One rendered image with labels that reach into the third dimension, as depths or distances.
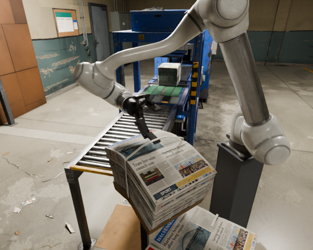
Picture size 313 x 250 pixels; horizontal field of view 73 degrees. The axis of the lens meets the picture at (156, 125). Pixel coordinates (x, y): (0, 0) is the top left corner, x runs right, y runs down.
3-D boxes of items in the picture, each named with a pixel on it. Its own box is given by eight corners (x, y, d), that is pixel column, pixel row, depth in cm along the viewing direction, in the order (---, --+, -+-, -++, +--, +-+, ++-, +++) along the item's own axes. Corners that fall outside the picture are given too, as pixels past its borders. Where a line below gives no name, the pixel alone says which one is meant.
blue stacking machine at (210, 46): (210, 103, 471) (224, -6, 379) (154, 99, 498) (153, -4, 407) (211, 85, 602) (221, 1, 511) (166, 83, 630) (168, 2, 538)
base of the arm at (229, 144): (238, 134, 137) (239, 126, 134) (267, 152, 119) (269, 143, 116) (215, 140, 130) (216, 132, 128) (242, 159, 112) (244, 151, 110)
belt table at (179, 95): (182, 112, 246) (183, 104, 242) (129, 107, 260) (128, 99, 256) (188, 94, 307) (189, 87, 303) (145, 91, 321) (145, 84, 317)
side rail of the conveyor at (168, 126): (146, 197, 131) (145, 181, 126) (138, 195, 133) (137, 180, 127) (178, 113, 248) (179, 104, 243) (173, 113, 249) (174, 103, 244)
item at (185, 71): (188, 93, 309) (189, 87, 304) (145, 91, 322) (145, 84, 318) (196, 71, 442) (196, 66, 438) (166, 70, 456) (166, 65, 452)
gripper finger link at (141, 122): (134, 112, 91) (133, 113, 92) (144, 136, 89) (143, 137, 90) (141, 110, 93) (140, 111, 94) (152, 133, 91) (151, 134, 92)
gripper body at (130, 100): (137, 94, 96) (148, 102, 89) (137, 111, 100) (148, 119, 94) (122, 98, 92) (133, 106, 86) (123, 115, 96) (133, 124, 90)
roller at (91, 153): (149, 157, 147) (150, 161, 151) (88, 149, 157) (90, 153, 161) (147, 163, 144) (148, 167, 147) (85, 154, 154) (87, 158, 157)
